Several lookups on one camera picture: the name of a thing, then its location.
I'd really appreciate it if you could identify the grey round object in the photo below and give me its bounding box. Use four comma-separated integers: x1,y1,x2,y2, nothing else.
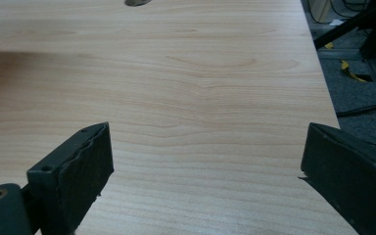
123,0,153,8

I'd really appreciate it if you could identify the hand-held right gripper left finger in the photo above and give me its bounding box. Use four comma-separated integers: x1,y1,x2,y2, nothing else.
26,121,115,235

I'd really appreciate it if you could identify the yellow tape strip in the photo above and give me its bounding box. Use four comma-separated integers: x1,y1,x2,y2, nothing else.
340,60,373,83

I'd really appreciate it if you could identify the black metal stand bar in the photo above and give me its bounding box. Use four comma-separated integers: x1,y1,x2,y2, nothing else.
312,0,376,51

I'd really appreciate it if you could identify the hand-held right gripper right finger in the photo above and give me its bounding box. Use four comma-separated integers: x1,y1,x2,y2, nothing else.
299,122,376,235

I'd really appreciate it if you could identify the thin black cable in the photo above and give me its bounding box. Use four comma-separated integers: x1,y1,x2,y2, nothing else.
306,0,373,24

